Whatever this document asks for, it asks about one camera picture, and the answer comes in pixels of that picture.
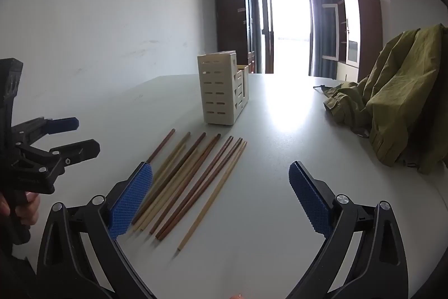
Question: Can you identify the olive green jacket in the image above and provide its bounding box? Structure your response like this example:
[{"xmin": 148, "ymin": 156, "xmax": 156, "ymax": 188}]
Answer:
[{"xmin": 313, "ymin": 23, "xmax": 448, "ymax": 175}]

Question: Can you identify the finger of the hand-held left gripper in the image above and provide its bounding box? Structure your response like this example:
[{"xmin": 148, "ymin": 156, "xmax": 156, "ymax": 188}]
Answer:
[
  {"xmin": 15, "ymin": 139, "xmax": 101, "ymax": 181},
  {"xmin": 12, "ymin": 116, "xmax": 80, "ymax": 143}
]

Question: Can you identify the cream slotted utensil holder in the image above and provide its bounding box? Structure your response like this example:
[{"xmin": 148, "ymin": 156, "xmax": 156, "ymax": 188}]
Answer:
[{"xmin": 197, "ymin": 50, "xmax": 250, "ymax": 126}]

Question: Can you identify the glass balcony door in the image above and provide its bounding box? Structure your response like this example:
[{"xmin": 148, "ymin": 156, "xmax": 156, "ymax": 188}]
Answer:
[{"xmin": 255, "ymin": 0, "xmax": 312, "ymax": 75}]

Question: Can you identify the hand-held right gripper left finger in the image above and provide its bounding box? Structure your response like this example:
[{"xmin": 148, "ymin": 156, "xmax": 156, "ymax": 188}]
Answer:
[{"xmin": 36, "ymin": 162, "xmax": 156, "ymax": 299}]

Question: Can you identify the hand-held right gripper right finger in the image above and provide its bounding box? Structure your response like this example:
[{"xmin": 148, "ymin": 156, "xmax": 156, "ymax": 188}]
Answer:
[{"xmin": 287, "ymin": 161, "xmax": 409, "ymax": 299}]

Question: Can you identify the dark brown wardrobe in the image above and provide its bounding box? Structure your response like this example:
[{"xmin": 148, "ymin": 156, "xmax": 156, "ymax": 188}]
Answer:
[{"xmin": 216, "ymin": 0, "xmax": 258, "ymax": 73}]

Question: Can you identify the person's left hand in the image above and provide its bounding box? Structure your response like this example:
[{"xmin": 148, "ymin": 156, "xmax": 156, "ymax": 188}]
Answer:
[{"xmin": 0, "ymin": 192, "xmax": 41, "ymax": 227}]

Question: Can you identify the bunch of wooden chopsticks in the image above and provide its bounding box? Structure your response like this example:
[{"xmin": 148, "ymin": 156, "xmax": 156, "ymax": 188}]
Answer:
[{"xmin": 132, "ymin": 128, "xmax": 248, "ymax": 252}]

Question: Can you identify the grey curtain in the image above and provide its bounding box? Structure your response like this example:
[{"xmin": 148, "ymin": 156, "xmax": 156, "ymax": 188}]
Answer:
[{"xmin": 310, "ymin": 0, "xmax": 351, "ymax": 78}]

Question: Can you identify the wooden cabinet with white doors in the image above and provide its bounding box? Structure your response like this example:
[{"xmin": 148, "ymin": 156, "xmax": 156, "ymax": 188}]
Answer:
[{"xmin": 321, "ymin": 0, "xmax": 381, "ymax": 82}]

